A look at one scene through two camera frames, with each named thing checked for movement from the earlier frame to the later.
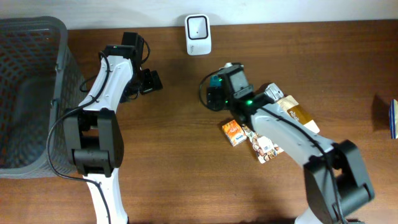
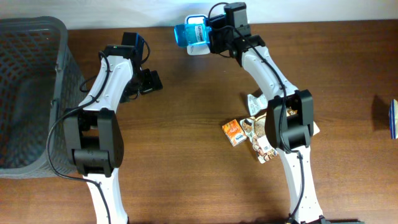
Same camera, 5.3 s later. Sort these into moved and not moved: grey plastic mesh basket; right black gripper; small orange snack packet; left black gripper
Moved: right black gripper
Not moved: left black gripper; grey plastic mesh basket; small orange snack packet
